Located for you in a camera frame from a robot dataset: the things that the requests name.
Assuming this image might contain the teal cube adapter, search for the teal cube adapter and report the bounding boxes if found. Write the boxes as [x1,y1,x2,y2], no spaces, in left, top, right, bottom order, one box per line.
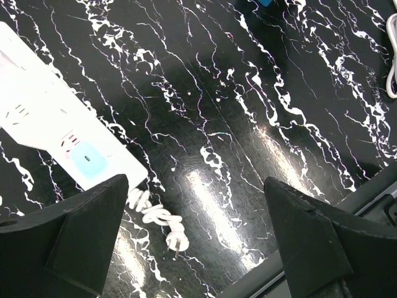
[69,142,107,179]

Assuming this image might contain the white multicolour power strip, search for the white multicolour power strip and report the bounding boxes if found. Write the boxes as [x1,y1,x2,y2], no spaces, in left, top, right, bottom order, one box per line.
[1,22,148,190]

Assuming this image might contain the white coiled strip cord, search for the white coiled strip cord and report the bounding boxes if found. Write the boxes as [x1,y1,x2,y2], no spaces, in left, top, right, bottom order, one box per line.
[127,187,190,258]

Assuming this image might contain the white power strip cord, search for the white power strip cord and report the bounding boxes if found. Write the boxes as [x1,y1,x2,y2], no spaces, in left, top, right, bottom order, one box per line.
[385,12,397,99]

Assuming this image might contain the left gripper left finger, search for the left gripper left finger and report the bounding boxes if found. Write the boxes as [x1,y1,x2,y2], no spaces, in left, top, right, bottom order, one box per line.
[1,174,128,297]

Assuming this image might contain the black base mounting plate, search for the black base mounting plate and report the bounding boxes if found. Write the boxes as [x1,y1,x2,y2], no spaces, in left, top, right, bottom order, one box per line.
[222,163,396,297]

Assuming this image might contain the white cube socket adapter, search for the white cube socket adapter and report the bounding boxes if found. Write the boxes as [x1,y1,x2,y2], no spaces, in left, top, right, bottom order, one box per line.
[1,52,73,150]

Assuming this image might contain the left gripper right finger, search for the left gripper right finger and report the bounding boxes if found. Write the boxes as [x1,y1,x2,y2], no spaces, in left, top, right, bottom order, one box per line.
[264,177,396,297]

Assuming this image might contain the blue cube adapter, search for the blue cube adapter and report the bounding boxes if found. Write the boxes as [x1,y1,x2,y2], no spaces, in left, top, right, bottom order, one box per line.
[252,0,274,7]

